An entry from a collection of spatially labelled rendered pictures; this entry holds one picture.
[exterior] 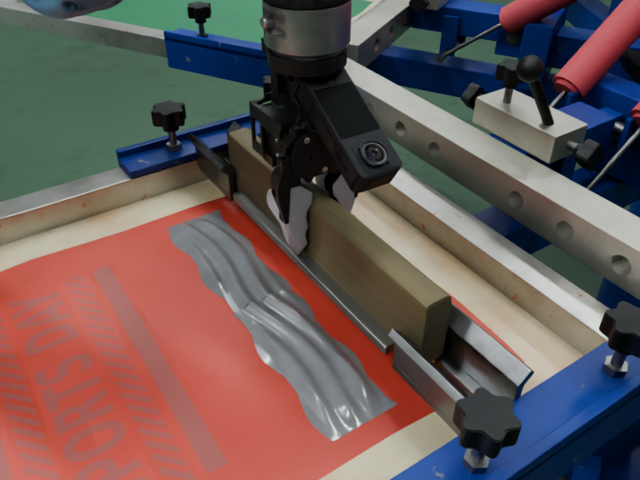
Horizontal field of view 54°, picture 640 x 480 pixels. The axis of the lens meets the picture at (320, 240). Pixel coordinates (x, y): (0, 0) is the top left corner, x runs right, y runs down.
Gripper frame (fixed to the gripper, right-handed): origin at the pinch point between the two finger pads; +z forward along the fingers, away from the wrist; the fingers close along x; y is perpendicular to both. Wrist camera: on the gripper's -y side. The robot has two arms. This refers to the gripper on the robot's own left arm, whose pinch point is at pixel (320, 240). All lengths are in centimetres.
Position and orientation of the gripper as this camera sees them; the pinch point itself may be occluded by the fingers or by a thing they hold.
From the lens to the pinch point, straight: 65.7
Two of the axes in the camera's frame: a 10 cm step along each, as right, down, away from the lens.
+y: -5.5, -5.1, 6.6
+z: 0.0, 7.9, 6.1
